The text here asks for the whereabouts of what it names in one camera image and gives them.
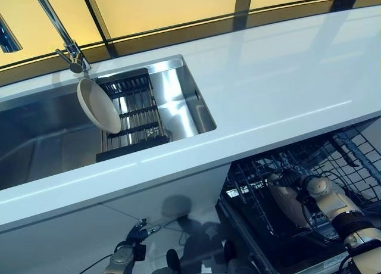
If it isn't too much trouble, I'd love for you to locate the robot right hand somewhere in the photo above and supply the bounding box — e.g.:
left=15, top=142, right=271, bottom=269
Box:
left=279, top=167, right=309, bottom=202

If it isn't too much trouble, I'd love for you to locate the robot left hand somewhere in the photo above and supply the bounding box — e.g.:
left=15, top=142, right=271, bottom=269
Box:
left=126, top=217, right=162, bottom=253

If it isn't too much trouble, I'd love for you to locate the beige round ceramic plate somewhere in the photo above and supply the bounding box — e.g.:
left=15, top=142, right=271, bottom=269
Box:
left=76, top=78, right=123, bottom=135
left=267, top=172, right=314, bottom=229

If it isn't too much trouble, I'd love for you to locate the black dishwasher door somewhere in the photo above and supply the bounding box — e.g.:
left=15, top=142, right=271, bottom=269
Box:
left=216, top=196, right=358, bottom=274

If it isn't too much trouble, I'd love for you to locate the robot left leg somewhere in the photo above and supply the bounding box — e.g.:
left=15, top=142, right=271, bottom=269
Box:
left=164, top=248, right=182, bottom=274

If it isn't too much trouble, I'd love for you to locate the black sink drying rack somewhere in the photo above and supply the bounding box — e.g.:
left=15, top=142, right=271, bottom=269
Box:
left=95, top=67, right=174, bottom=163

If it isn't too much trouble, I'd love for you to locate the stainless steel kitchen sink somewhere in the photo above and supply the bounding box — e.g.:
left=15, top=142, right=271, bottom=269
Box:
left=0, top=54, right=217, bottom=192

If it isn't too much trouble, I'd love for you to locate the chrome pull-down kitchen faucet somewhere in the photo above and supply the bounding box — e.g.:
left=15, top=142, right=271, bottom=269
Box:
left=0, top=0, right=92, bottom=74

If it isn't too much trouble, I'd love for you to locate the dark wire dishwasher rack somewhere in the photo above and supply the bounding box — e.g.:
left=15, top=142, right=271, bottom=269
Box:
left=225, top=148, right=381, bottom=248

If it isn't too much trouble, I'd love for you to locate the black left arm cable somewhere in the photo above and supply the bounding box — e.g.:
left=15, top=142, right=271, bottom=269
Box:
left=78, top=252, right=119, bottom=274

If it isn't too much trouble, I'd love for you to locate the grey wire dishwasher basket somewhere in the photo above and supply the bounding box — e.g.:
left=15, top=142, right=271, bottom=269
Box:
left=327, top=127, right=381, bottom=204

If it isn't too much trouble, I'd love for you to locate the yellow window with dark frame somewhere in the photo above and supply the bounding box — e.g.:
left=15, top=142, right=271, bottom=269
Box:
left=0, top=0, right=381, bottom=88

